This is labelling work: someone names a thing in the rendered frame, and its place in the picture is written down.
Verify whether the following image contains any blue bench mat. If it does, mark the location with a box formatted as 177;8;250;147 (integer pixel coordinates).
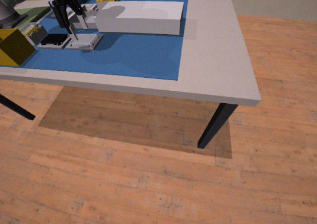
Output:
0;0;188;81

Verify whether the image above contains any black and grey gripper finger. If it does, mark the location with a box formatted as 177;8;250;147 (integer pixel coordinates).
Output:
48;0;78;41
67;0;88;29

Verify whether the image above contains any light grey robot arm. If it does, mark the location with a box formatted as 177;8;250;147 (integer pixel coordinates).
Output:
0;0;28;29

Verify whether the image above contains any olive-brown open-top bin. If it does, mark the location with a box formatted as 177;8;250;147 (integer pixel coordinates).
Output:
0;28;36;66

